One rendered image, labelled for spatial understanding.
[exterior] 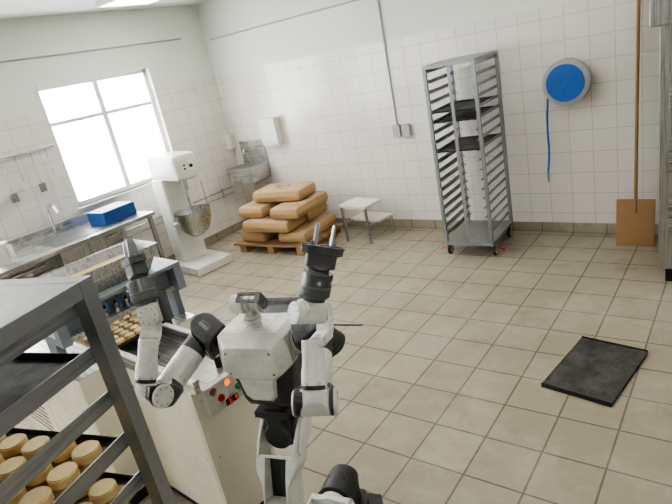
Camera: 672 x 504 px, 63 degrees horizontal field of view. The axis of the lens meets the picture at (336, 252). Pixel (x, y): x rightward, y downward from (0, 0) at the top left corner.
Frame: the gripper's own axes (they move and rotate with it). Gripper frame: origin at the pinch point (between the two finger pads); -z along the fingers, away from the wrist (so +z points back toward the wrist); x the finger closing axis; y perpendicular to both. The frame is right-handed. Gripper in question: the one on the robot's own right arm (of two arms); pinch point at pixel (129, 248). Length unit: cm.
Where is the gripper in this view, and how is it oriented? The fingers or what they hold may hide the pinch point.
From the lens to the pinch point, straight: 193.9
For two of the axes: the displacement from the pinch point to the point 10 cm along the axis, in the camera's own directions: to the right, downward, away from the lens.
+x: 5.6, -2.0, -8.0
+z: 3.1, 9.5, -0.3
